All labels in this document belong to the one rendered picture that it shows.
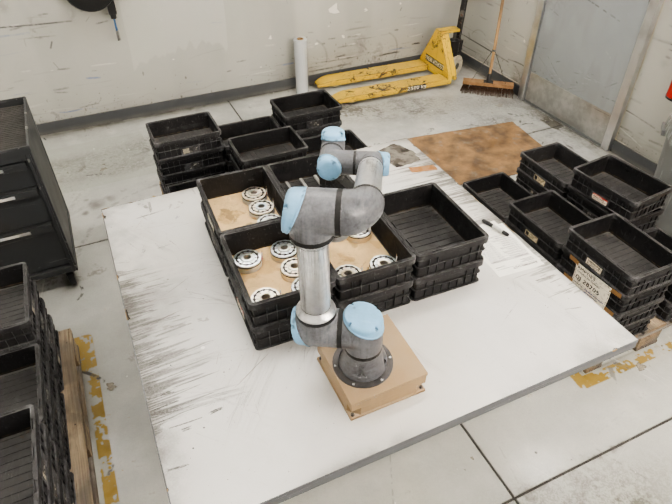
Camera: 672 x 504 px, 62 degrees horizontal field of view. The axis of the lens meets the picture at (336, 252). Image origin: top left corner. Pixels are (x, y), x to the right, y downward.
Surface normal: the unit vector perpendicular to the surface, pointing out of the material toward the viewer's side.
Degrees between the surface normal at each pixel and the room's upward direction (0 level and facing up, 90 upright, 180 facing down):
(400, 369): 4
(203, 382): 0
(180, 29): 90
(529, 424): 0
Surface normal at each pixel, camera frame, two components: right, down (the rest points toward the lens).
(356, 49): 0.42, 0.58
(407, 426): 0.00, -0.77
